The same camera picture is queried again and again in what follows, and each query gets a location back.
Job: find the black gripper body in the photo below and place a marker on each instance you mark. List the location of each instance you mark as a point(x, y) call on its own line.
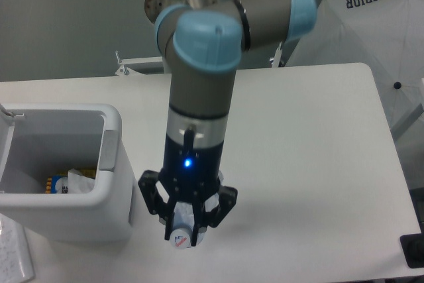
point(185, 173)

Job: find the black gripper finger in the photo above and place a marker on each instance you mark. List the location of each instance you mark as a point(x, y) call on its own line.
point(227, 198)
point(155, 202)

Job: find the clear crushed plastic bottle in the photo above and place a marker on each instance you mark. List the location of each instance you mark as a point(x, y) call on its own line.
point(183, 223)

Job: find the clear plastic bag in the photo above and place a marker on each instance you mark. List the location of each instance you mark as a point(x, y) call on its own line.
point(78, 183)

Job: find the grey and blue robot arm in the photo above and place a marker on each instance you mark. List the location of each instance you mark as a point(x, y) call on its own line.
point(202, 48)

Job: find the white plastic trash can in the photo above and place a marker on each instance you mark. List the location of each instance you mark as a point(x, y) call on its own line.
point(42, 140)

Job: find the yellow blue snack package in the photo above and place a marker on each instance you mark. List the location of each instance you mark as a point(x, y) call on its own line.
point(58, 184)

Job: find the white notepad with writing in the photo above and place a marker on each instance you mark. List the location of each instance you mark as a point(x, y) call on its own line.
point(16, 262)

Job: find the black device at edge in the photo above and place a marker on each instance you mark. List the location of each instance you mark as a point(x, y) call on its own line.
point(412, 246)

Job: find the white umbrella with lettering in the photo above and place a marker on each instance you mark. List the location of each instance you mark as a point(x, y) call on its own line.
point(386, 35)

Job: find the white metal base bracket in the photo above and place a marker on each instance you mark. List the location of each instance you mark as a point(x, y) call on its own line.
point(269, 56)

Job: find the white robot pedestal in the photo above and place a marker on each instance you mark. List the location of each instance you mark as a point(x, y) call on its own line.
point(185, 1)

